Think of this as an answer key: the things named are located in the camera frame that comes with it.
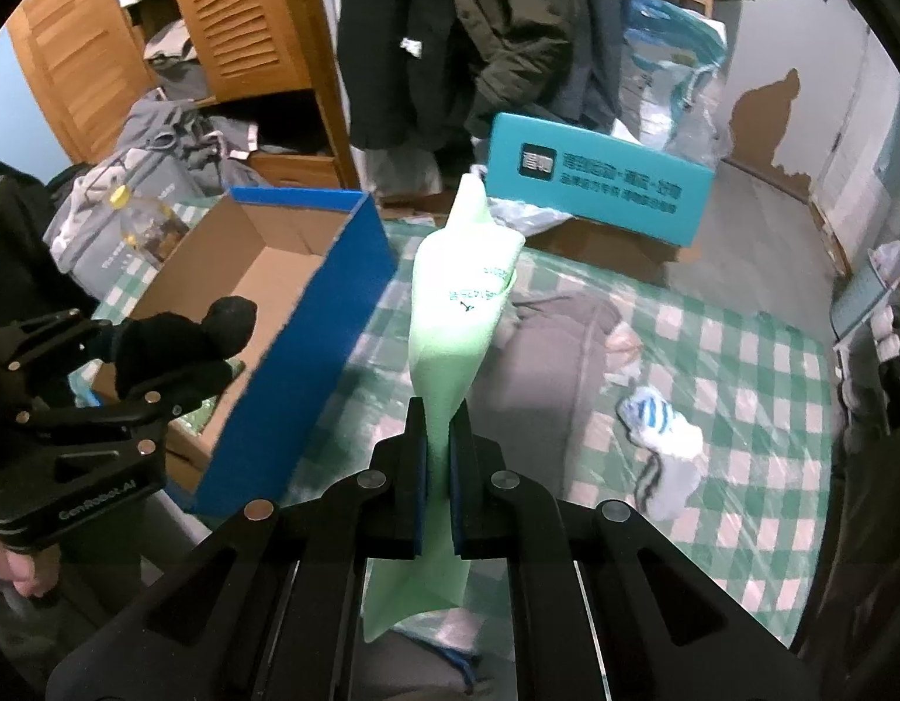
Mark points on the white plastic bag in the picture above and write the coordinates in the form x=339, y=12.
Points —
x=523, y=215

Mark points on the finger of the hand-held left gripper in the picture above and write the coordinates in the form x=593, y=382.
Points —
x=99, y=416
x=55, y=339

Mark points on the brown cardboard box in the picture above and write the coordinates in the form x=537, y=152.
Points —
x=603, y=252

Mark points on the black hanging coat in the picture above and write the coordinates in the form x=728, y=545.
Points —
x=391, y=73

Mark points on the small white bag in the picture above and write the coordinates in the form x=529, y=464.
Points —
x=892, y=255

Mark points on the large blue white bag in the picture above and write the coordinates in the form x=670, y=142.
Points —
x=669, y=87

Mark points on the green glitter cloth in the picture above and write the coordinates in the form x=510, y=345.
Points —
x=199, y=416

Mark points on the teal printed cardboard box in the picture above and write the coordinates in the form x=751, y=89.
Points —
x=508, y=153

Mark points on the pile of wardrobe clothes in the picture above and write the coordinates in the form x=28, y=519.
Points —
x=180, y=66

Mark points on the pale long hanging garment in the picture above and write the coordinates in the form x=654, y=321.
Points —
x=406, y=160

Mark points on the wooden wardrobe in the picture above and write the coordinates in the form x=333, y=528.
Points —
x=296, y=171

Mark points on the yellow capped plastic bottle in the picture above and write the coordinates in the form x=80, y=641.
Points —
x=147, y=230

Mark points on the white door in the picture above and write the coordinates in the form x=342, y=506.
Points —
x=859, y=139

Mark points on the light blue bin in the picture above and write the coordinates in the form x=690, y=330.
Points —
x=859, y=299

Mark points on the person's left hand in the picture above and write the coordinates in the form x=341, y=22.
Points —
x=19, y=569

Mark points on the clear plastic bag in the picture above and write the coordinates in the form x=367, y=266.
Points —
x=702, y=135

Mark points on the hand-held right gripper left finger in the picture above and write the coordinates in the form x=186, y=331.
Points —
x=421, y=467

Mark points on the black sock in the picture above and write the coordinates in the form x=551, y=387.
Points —
x=187, y=336

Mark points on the olive green hanging jacket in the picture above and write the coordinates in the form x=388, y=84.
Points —
x=516, y=29

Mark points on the wooden louvered wardrobe door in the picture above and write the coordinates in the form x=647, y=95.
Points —
x=238, y=22
x=77, y=66

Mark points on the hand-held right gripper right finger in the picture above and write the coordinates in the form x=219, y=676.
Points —
x=457, y=482

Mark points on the light green garment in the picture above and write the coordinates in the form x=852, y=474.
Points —
x=457, y=292

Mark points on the grey hoodie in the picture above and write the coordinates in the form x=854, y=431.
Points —
x=158, y=124

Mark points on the navy hanging coat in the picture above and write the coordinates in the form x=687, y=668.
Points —
x=603, y=36

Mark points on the white crumpled garment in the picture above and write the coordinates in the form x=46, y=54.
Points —
x=81, y=208

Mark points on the long grey sock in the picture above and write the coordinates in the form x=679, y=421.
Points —
x=559, y=350

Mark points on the dark cloth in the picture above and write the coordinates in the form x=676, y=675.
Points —
x=874, y=526

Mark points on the blue cardboard shoe box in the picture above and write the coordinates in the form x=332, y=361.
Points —
x=296, y=372

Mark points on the white blue striped sock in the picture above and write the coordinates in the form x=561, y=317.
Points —
x=669, y=453

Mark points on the black backpack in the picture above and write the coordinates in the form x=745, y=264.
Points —
x=19, y=248

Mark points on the group of shoes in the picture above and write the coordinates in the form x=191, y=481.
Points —
x=888, y=339

